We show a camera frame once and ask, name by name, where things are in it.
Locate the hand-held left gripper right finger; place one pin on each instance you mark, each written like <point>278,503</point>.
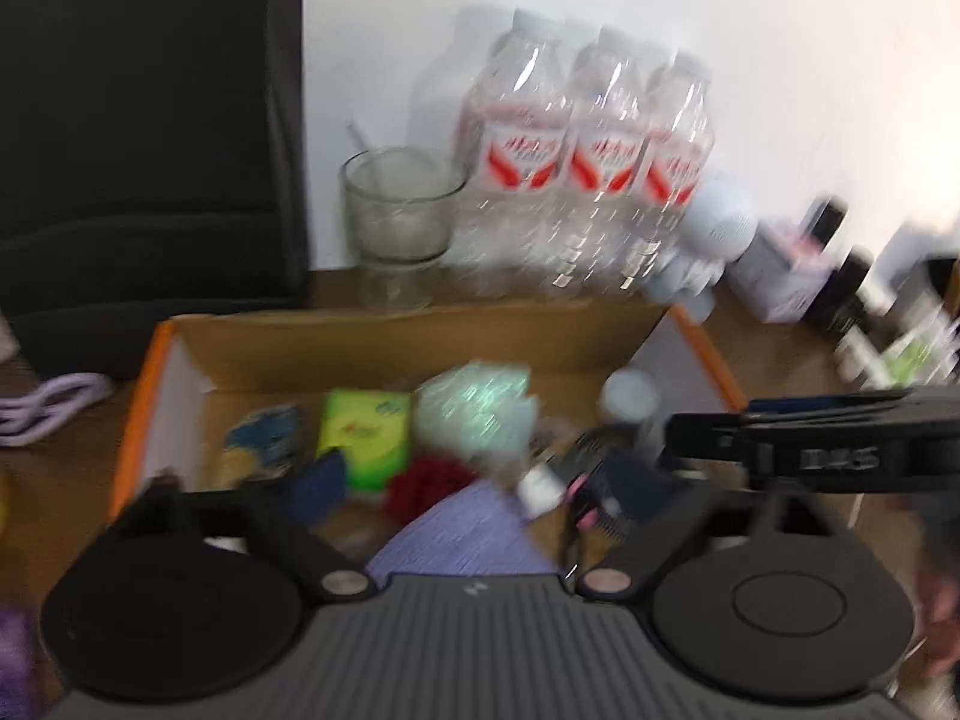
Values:
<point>637,487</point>

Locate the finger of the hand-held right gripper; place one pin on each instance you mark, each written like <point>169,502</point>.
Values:
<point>709,439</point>

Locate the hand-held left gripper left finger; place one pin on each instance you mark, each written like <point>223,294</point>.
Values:
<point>319,491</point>

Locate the blue snack packet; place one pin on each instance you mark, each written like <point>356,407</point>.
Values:
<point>262,439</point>

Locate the red fabric flower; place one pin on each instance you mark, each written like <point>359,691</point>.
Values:
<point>427,484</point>

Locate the purple cloth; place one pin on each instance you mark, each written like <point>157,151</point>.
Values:
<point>457,536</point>

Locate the red cardboard box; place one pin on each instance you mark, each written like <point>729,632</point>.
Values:
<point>420,352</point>

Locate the iridescent plastic bag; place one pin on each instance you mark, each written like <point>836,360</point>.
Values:
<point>472,409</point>

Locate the white pink round container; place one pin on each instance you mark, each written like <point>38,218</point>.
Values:
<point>784,274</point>

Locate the person's right hand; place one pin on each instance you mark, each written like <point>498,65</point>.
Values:
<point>941,600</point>

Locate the black pink comb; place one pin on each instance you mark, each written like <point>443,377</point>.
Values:
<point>589,487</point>

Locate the green yellow packet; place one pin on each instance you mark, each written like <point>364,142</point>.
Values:
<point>364,435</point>

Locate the white capped small bottle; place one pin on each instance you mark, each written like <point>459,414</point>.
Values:
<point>630,397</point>

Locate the small white tube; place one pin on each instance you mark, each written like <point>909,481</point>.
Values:
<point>541,491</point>

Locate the small green toy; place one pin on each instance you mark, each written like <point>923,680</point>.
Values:
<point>919,349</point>

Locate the dark glass bottle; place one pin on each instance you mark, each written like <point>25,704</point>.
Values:
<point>844,292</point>

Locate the black cosmetic bottle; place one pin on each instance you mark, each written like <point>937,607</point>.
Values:
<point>823,229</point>

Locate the clear water bottle red label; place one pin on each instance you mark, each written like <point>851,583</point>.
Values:
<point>675,172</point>
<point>517,157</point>
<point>604,165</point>

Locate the clear glass cup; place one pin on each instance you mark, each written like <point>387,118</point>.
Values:
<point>401,225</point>

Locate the purple tissue pack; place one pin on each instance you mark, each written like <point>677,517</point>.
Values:
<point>15,660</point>

